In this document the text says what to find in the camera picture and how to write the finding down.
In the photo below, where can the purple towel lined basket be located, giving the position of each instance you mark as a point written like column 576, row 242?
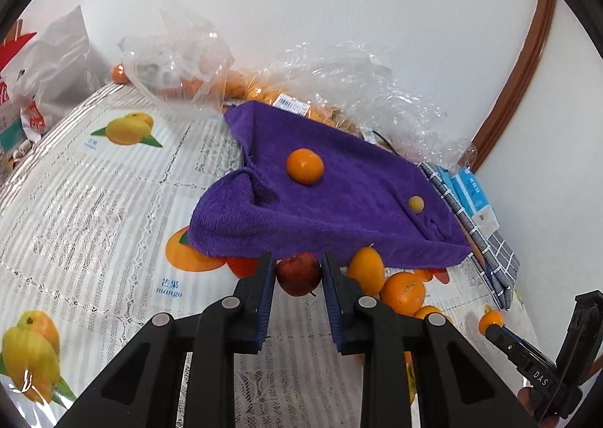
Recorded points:
column 329, row 211

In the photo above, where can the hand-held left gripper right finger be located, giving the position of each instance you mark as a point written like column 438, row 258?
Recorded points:
column 332, row 300

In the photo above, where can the white plastic bag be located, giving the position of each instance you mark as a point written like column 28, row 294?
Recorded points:
column 56, row 65

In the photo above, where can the small green-yellow fruit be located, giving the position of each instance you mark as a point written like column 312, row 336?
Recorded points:
column 416, row 204

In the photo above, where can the red apple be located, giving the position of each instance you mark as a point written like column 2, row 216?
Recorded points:
column 297, row 275

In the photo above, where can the large clear plastic bag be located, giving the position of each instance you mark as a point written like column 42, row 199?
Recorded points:
column 367, row 84

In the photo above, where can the person's right hand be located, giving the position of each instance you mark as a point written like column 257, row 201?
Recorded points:
column 530, row 407

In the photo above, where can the blue tissue pack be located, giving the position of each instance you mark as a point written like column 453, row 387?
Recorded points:
column 473, row 197

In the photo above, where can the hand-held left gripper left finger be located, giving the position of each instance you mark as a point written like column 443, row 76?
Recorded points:
column 267, row 296

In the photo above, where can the loose orange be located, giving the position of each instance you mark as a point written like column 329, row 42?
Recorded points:
column 118, row 74

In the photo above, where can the large orange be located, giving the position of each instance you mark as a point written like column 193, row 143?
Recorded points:
column 305, row 166
column 403, row 293

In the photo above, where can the small orange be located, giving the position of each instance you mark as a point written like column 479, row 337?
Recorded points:
column 428, row 311
column 490, row 319

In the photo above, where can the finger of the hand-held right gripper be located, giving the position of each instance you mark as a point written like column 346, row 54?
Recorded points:
column 584, row 329
column 511, row 345

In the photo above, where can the grey checked cloth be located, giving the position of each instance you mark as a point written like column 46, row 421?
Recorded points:
column 494, row 263

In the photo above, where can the pile of bagged oranges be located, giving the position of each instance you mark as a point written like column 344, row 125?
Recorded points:
column 245, row 88

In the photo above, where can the red paper bag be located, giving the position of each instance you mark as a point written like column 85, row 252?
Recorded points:
column 14, row 48

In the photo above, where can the yellow-orange mango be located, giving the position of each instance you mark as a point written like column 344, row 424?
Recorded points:
column 365, row 270

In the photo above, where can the brown wooden door frame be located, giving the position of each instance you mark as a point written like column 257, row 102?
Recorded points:
column 518, row 79

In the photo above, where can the small clear plastic bag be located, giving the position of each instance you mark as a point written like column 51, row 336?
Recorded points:
column 179, row 55

